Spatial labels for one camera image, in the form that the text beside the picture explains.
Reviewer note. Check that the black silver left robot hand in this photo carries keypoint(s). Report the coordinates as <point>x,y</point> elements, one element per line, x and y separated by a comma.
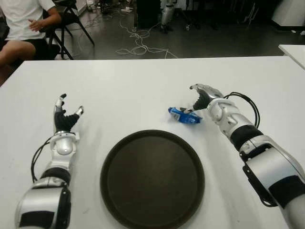
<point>62,120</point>

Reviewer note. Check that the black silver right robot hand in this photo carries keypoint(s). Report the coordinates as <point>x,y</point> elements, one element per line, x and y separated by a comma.
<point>209,91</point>

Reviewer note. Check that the blue Oreo cookie packet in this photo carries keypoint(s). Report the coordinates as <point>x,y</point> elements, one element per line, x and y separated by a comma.
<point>188,118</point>

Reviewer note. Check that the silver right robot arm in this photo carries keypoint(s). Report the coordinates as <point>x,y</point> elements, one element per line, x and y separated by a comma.
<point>274,167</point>

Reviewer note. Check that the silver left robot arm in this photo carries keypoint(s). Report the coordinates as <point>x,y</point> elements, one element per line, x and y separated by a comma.
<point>40,202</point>

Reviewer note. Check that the silver humanoid robot leg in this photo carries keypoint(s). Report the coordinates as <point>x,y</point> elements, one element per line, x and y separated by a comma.
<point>166,14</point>

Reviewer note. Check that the white side table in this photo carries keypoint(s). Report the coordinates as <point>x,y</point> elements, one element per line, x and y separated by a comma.
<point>295,51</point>

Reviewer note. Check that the black cabinet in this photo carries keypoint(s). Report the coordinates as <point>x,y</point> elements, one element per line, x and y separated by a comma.
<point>147,14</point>

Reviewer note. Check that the black folding chair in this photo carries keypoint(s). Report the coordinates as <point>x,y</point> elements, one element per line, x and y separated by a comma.
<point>71,19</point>

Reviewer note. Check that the round dark brown tray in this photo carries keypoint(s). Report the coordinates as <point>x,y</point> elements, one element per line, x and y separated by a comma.
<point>152,181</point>

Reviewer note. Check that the white paper scraps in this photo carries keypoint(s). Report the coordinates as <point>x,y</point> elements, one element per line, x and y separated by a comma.
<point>297,32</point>

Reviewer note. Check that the seated person in white shirt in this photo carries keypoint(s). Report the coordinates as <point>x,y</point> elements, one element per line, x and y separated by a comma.
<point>21,19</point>

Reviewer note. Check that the white machine base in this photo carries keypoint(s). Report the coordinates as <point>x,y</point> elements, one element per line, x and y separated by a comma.
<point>290,12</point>

